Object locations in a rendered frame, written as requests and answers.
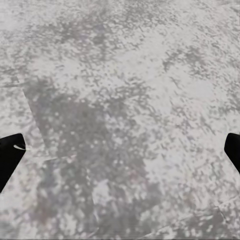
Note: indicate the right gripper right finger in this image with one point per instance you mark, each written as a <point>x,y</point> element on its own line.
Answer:
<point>232,149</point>

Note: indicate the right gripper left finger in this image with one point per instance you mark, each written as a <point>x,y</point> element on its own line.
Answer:
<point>12,150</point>

